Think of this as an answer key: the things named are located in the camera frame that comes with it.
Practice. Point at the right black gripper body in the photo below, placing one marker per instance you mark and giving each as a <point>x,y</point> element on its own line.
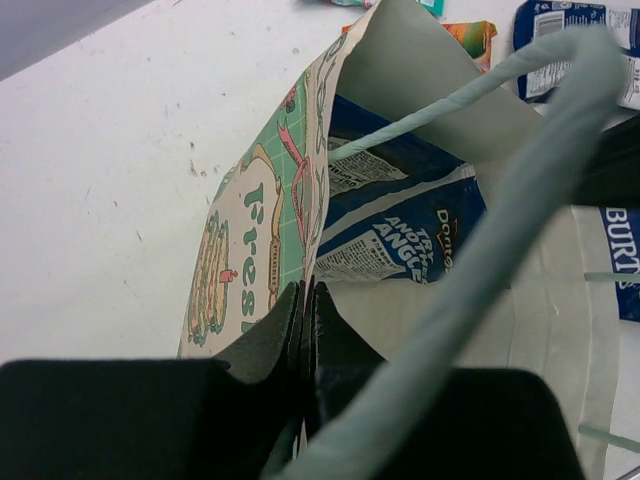
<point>612,175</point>

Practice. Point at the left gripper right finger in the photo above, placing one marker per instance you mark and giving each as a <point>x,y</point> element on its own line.
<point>487,423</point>

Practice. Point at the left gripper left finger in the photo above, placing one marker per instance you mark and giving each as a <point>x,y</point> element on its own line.
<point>231,416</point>

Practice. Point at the blue green crisps packet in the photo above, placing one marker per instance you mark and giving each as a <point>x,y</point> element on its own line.
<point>621,226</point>

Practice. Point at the green printed paper bag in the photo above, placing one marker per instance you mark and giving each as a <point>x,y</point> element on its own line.
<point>266,219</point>

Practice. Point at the orange snack packet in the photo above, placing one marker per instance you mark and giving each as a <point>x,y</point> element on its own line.
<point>441,43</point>

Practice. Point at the blue silver tortilla chips packet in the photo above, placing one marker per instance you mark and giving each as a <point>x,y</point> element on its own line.
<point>400,210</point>

